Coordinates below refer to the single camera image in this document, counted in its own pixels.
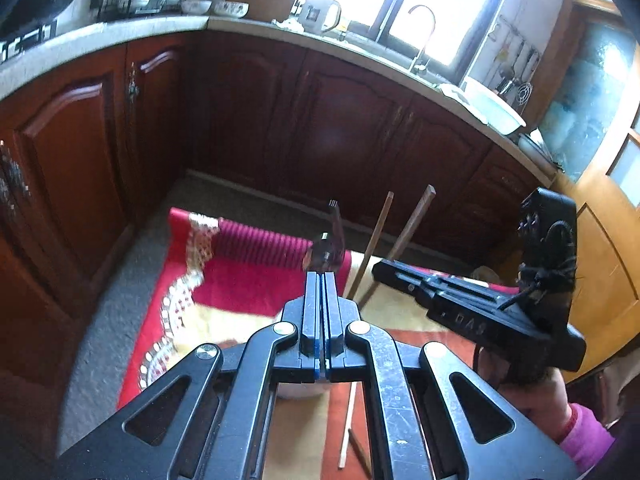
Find large white plastic basin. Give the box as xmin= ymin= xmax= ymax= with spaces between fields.
xmin=460 ymin=77 xmax=527 ymax=136

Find gas stove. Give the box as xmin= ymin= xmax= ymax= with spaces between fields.
xmin=0 ymin=20 xmax=58 ymax=63

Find white utensil holder jar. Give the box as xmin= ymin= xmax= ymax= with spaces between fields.
xmin=274 ymin=379 xmax=328 ymax=400

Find yellow wooden glass door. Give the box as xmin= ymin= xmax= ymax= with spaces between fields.
xmin=537 ymin=0 xmax=640 ymax=371

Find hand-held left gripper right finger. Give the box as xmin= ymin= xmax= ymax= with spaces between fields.
xmin=323 ymin=271 xmax=585 ymax=480

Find dark wooden kitchen cabinets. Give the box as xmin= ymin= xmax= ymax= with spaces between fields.
xmin=0 ymin=30 xmax=556 ymax=411

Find curved metal faucet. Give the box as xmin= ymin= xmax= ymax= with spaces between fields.
xmin=407 ymin=4 xmax=438 ymax=76

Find brown wooden chopstick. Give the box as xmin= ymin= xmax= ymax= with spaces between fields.
xmin=361 ymin=185 xmax=437 ymax=306
xmin=345 ymin=191 xmax=396 ymax=300
xmin=349 ymin=427 xmax=373 ymax=478

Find printed patchwork blanket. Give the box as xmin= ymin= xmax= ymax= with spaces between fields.
xmin=117 ymin=207 xmax=521 ymax=480

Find person's right hand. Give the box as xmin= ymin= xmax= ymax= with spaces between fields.
xmin=500 ymin=367 xmax=572 ymax=443

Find person's right forearm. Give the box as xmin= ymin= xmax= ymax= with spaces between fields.
xmin=559 ymin=402 xmax=617 ymax=475

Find hanging kitchen utensils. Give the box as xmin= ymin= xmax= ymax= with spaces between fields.
xmin=492 ymin=15 xmax=543 ymax=111

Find small metal fork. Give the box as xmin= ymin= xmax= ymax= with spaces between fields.
xmin=301 ymin=199 xmax=347 ymax=276

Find white electric kettle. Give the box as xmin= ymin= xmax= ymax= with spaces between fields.
xmin=297 ymin=0 xmax=343 ymax=33

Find pale wooden chopstick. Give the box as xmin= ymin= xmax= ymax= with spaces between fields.
xmin=338 ymin=382 xmax=357 ymax=470

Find patterned white bowl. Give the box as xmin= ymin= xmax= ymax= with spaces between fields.
xmin=213 ymin=1 xmax=250 ymax=18

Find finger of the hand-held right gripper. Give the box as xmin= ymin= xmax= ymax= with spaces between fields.
xmin=372 ymin=259 xmax=438 ymax=306

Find kitchen window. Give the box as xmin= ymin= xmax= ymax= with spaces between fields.
xmin=300 ymin=0 xmax=516 ymax=68

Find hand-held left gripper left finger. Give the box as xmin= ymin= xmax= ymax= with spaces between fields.
xmin=50 ymin=271 xmax=324 ymax=480

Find speckled stone countertop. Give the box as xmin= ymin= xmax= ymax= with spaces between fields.
xmin=0 ymin=14 xmax=558 ymax=186

